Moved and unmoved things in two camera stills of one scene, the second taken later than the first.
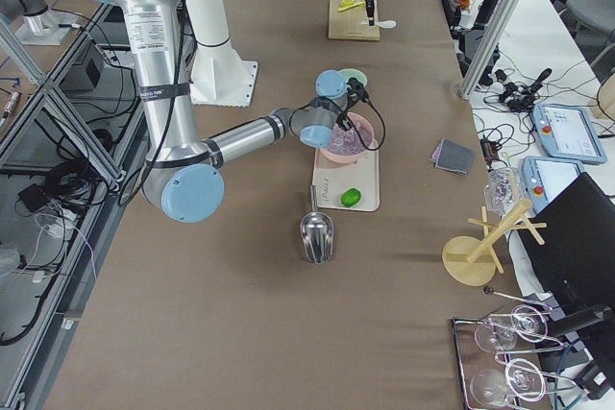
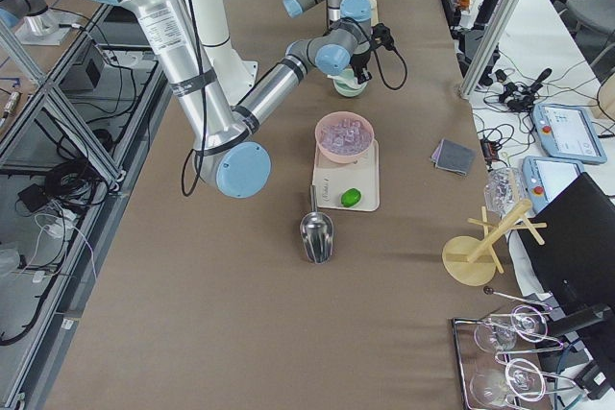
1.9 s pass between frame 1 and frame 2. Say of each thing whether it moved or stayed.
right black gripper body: moved
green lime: stayed
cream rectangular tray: stayed
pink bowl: stayed
